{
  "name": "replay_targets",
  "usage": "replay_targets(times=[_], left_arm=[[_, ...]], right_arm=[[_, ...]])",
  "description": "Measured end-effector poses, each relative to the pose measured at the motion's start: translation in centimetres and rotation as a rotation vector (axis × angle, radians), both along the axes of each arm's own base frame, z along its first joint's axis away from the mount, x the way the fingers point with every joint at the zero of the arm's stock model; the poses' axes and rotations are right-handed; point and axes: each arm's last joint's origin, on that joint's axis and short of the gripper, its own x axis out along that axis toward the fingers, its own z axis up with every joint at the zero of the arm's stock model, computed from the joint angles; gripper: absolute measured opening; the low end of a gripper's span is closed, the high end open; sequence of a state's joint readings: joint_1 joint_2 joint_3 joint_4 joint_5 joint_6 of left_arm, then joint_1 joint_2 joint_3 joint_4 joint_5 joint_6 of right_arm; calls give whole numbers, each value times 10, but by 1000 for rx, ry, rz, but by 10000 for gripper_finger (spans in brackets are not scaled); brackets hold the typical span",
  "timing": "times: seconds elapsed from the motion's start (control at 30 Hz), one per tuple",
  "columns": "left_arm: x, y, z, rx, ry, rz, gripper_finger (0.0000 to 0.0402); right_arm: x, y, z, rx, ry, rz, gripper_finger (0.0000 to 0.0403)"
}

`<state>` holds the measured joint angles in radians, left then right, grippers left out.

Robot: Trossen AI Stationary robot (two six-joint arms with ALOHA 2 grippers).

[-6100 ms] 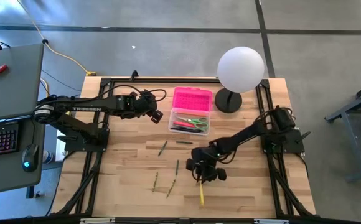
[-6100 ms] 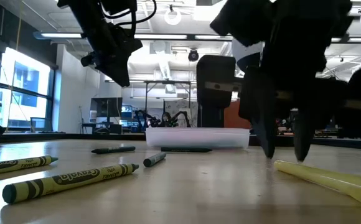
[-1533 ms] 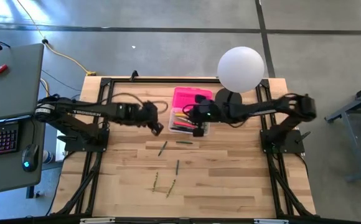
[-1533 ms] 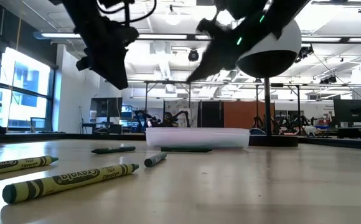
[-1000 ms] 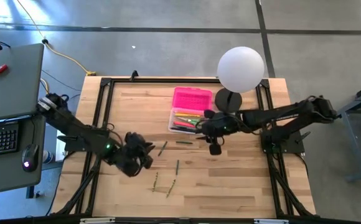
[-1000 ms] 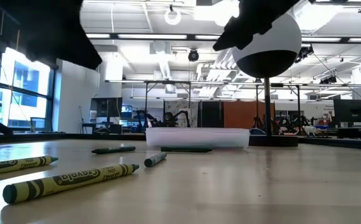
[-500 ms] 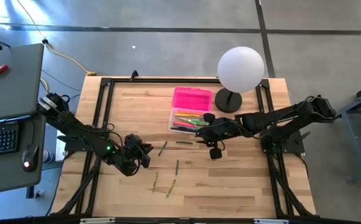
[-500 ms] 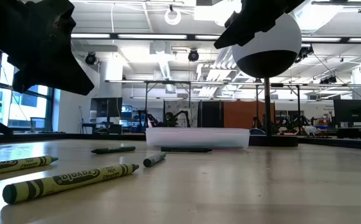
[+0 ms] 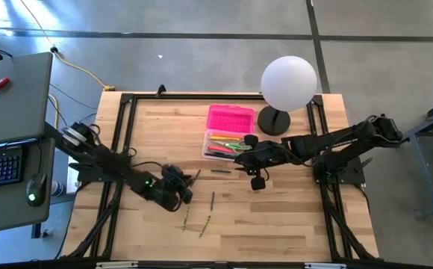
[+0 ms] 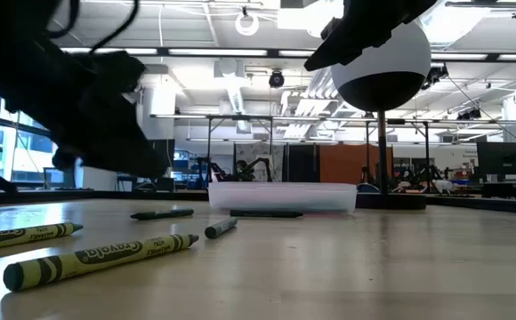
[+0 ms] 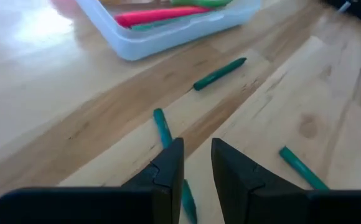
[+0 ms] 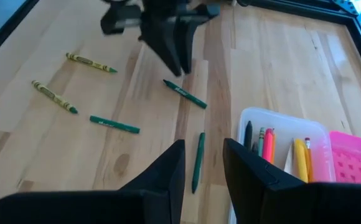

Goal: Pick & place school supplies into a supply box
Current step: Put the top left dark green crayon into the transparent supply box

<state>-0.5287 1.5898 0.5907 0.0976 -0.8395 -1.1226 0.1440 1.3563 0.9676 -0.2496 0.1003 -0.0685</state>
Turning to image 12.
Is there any silver-green pen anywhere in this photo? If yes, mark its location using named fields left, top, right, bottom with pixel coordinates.
left=257, top=126, right=266, bottom=158

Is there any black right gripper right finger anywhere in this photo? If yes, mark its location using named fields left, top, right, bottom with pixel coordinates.
left=223, top=138, right=361, bottom=224

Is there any clear plastic supply box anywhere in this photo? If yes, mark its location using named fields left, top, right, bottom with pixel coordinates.
left=228, top=106, right=337, bottom=224

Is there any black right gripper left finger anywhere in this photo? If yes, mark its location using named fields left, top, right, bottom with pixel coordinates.
left=0, top=139, right=187, bottom=224

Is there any long black pen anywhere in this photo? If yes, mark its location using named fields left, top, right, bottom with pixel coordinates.
left=243, top=120, right=254, bottom=150

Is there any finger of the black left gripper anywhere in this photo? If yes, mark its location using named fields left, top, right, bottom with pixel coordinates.
left=138, top=21, right=182, bottom=77
left=176, top=21, right=200, bottom=75

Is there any green marker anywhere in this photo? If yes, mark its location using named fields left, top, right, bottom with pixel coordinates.
left=190, top=132, right=206, bottom=195
left=162, top=78, right=209, bottom=110
left=88, top=114, right=141, bottom=135

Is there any yellow highlighter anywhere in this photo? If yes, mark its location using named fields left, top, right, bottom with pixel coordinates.
left=293, top=138, right=309, bottom=184

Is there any green crayon yellow wrapper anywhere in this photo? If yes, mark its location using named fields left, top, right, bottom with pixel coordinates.
left=65, top=52, right=118, bottom=74
left=30, top=79, right=79, bottom=114

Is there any pink perforated box lid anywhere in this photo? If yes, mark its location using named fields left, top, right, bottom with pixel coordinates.
left=329, top=130, right=361, bottom=186

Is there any orange pencil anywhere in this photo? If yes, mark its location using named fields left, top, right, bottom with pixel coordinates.
left=303, top=136, right=314, bottom=184
left=271, top=132, right=277, bottom=165

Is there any pink pen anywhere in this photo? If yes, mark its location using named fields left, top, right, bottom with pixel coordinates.
left=261, top=128, right=276, bottom=164

